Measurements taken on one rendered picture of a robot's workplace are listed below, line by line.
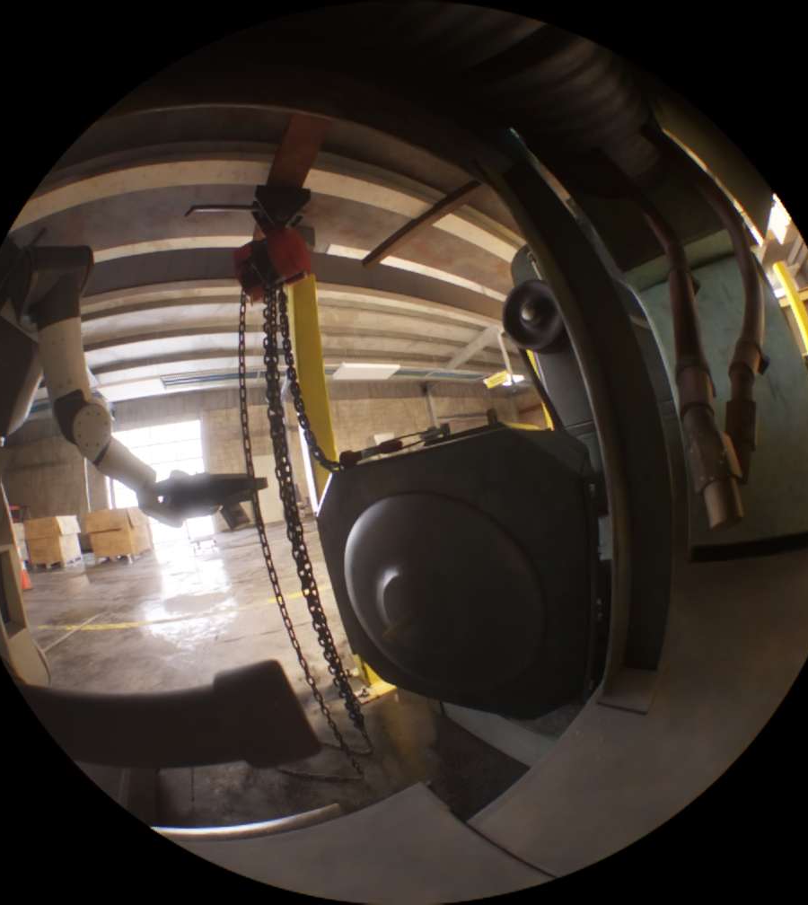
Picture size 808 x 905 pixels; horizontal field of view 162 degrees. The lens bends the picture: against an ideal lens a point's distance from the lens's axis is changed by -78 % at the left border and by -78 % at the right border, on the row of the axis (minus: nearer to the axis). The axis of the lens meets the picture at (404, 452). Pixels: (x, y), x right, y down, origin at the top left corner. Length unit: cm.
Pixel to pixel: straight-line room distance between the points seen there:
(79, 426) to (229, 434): 924
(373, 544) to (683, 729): 42
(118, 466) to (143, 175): 95
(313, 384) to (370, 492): 65
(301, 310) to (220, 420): 882
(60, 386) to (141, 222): 113
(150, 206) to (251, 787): 206
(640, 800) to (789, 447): 43
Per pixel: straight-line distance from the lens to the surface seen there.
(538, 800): 23
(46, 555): 826
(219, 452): 963
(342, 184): 120
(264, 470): 885
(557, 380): 122
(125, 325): 793
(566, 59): 43
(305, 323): 113
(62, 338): 57
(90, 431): 56
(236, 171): 116
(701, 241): 57
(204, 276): 132
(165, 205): 152
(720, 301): 59
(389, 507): 39
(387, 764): 99
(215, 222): 154
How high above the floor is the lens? 81
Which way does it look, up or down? 4 degrees up
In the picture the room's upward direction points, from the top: 11 degrees counter-clockwise
